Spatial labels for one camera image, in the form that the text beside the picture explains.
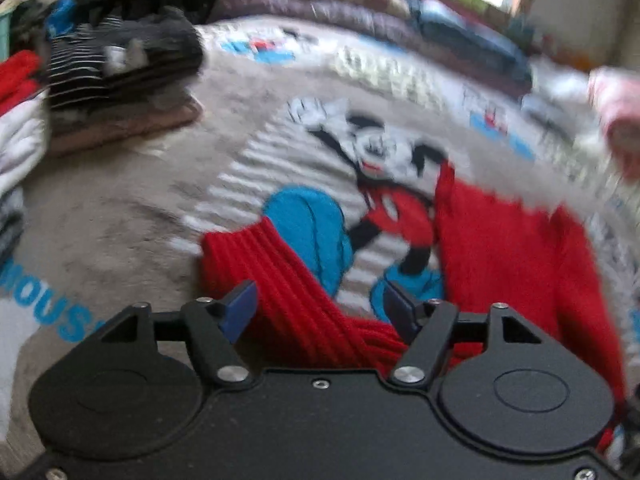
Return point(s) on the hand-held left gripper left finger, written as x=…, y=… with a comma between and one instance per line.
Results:
x=240, y=307

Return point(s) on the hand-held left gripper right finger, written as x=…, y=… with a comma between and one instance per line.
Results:
x=400, y=310

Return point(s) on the red knitted sweater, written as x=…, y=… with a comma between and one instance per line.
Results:
x=500, y=260

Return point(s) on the dark striped folded clothes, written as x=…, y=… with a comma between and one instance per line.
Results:
x=125, y=55

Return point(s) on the cartoon mouse printed blanket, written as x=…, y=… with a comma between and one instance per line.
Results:
x=125, y=210

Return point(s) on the pinkish brown folded cloth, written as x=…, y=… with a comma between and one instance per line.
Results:
x=125, y=125

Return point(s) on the white folded cloth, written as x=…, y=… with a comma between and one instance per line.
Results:
x=20, y=145

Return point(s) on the blue quilt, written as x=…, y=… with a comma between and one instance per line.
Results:
x=470, y=45

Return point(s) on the purple quilt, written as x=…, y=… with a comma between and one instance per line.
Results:
x=310, y=5

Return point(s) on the red folded cloth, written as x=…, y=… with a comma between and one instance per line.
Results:
x=17, y=77

